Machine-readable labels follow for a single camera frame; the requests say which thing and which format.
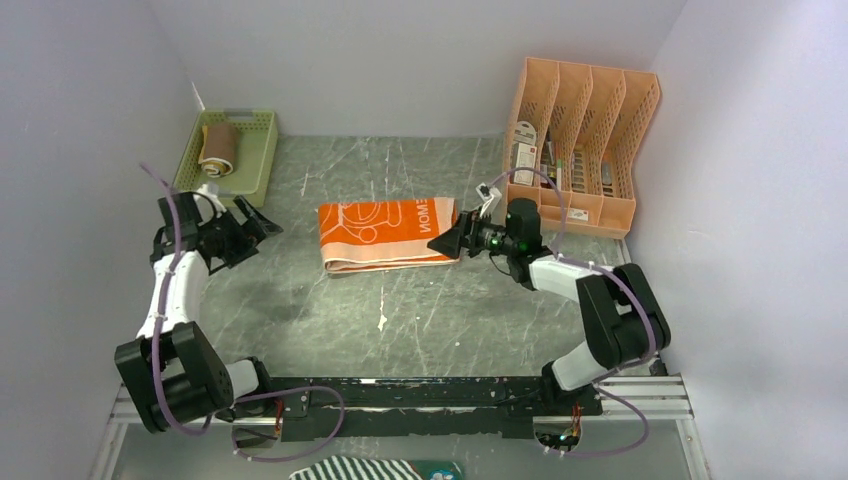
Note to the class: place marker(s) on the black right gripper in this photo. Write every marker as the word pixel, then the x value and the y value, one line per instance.
pixel 465 235

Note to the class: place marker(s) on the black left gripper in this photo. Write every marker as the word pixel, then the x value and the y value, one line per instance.
pixel 250 235

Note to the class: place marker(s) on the orange and cream towel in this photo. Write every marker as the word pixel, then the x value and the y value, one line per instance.
pixel 387 235

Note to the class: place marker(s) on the green perforated plastic basket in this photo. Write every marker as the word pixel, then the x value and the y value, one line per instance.
pixel 255 155

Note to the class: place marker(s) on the yellow brown bear towel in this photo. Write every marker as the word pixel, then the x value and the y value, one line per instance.
pixel 218 154

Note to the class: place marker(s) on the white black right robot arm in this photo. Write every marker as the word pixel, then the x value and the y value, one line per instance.
pixel 623 323

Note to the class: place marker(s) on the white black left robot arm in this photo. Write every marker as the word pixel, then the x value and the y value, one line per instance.
pixel 171 371

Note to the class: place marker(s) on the white red stationery box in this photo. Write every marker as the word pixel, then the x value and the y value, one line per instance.
pixel 524 163

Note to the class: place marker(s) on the white hanging card package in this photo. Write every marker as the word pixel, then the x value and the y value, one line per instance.
pixel 525 133

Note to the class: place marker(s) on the pink plastic file organizer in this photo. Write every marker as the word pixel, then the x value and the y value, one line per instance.
pixel 590 122

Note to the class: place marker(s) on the teal patterned cloth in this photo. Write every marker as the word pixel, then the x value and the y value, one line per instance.
pixel 437 470

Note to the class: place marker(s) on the black white striped cloth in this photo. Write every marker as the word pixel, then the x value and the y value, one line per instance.
pixel 339 467

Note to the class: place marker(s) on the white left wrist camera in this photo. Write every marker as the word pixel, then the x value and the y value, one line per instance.
pixel 210 190

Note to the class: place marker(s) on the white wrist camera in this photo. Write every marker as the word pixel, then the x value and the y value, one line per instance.
pixel 210 190
pixel 490 197

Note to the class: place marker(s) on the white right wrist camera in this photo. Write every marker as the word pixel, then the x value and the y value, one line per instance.
pixel 490 197

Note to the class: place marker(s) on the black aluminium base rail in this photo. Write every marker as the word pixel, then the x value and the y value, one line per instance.
pixel 511 406

